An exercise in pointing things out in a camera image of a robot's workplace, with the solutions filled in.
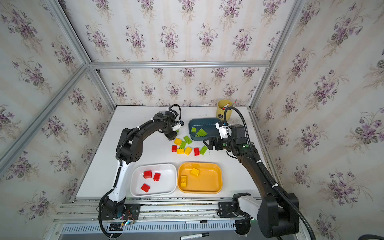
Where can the black marker pen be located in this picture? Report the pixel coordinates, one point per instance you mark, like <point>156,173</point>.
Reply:
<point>195,236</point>

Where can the dark teal plastic bin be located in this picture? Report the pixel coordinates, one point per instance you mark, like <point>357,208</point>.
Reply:
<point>208,124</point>

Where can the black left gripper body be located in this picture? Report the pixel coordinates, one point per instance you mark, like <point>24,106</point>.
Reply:
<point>168,132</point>

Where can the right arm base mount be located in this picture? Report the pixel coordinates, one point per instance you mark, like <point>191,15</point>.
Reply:
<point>232,209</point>

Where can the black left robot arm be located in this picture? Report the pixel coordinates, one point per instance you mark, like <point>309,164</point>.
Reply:
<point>130,149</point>

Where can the yellow curved lego brick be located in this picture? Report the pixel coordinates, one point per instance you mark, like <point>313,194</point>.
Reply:
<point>183,182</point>

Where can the white plastic tray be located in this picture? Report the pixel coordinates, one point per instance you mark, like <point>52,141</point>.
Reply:
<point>166,185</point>

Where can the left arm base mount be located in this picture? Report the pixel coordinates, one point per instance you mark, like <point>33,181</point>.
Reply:
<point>114,220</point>

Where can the yellow plastic tray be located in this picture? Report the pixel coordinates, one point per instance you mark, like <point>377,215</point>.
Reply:
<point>209,181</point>

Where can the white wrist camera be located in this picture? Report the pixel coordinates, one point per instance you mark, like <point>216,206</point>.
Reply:
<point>224,129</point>
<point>178,125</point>

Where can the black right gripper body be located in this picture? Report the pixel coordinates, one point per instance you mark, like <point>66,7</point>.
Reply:
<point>217,142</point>

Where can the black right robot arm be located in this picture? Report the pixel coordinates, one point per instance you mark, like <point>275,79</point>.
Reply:
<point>277,213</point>

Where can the yellow pen cup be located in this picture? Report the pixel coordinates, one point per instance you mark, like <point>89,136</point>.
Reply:
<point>222,105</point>

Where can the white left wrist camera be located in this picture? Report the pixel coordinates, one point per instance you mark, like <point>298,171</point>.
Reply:
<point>178,125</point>

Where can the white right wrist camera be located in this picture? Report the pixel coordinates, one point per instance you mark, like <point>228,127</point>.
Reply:
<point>224,129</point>

